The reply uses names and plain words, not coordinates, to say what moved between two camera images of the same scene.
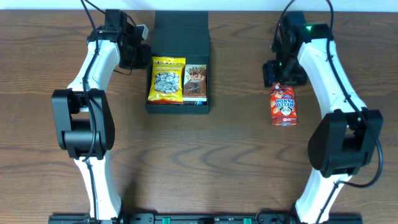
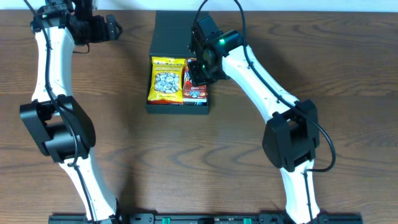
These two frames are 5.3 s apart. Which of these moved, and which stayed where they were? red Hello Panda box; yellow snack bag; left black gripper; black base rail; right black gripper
Moved: red Hello Panda box; left black gripper; right black gripper
Stayed: yellow snack bag; black base rail
